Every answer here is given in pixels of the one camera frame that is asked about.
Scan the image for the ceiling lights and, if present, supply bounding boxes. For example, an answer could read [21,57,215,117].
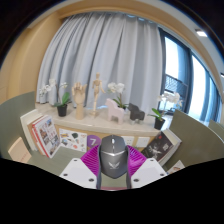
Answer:
[194,28,224,79]

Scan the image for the dark-framed window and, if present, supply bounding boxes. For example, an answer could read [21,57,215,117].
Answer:
[158,28,224,124]

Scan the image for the purple round number sign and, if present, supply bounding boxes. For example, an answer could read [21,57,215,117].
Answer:
[86,134,102,150]

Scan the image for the white orchid behind pink horse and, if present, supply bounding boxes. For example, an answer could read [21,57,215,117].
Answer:
[107,82,130,111]

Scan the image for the white wall socket plate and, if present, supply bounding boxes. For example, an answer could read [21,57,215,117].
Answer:
[135,136,151,148]
[121,135,135,147]

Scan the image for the wooden hand model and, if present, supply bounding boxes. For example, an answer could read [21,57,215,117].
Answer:
[71,82,88,120]

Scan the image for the wooden desk ledge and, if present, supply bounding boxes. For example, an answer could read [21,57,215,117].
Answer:
[34,102,174,153]

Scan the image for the black cover book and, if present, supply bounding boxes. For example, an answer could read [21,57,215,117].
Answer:
[141,131,175,163]

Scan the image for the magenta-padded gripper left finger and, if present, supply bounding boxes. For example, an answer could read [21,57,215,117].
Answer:
[59,143,102,190]

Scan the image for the green desk partition panel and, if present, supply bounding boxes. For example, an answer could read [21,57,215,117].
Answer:
[164,109,224,174]
[0,91,38,161]

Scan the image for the white book with picture cover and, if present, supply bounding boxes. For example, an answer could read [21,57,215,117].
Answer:
[33,114,62,159]

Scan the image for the thick white book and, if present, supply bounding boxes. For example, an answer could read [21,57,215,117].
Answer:
[19,108,44,152]

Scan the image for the white orchid in black pot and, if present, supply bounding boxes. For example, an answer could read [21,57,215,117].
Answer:
[38,78,72,118]
[147,92,184,131]

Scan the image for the wooden mannequin figure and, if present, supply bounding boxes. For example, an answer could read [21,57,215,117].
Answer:
[88,72,106,118]

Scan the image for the white sticker sheet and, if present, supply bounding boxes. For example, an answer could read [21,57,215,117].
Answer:
[58,128,88,153]

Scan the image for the red book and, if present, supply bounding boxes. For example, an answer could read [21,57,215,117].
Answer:
[31,114,51,158]

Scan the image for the white book behind black book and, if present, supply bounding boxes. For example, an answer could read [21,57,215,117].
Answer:
[159,128,183,167]

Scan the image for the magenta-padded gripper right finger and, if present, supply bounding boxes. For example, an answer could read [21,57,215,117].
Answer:
[125,144,168,190]

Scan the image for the dark grey computer mouse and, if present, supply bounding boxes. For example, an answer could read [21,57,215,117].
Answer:
[98,134,130,180]

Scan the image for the black horse figure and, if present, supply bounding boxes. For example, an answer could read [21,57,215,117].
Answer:
[127,102,146,125]

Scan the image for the beige booklet with red text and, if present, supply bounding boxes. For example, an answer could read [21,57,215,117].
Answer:
[7,136,33,164]

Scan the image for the grey curtain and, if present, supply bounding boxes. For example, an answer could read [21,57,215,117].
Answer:
[35,12,168,116]

